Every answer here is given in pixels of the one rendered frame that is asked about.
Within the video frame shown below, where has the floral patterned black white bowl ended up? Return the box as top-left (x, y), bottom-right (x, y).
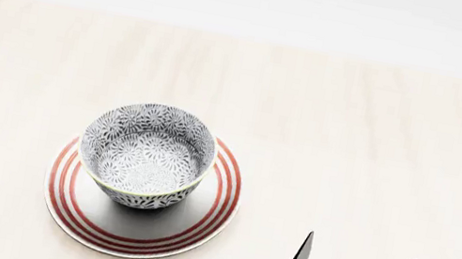
top-left (70, 91), bottom-right (223, 222)

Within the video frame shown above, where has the white plate with red rings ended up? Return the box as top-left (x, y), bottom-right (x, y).
top-left (33, 108), bottom-right (252, 259)

